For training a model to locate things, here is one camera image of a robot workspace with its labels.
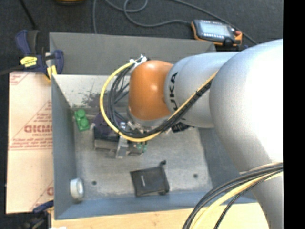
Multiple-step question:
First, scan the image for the purple and black object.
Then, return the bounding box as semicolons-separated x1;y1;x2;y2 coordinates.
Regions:
92;113;119;141

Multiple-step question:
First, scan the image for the black cylinder on white bracket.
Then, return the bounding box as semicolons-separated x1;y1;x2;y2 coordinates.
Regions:
170;122;192;134

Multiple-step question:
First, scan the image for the grey metal bin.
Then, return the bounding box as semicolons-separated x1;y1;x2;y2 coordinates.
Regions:
49;31;258;220

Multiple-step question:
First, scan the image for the black flat pouch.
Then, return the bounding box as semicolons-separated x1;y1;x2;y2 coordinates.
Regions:
130;160;171;198

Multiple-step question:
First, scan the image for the brown cardboard board, red print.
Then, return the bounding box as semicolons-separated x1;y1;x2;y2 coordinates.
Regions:
5;71;55;214

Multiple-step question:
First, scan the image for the green toy block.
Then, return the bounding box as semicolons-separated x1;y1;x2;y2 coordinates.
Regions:
74;108;91;132

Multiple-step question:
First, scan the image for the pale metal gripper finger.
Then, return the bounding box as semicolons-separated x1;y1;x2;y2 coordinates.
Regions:
93;139;119;152

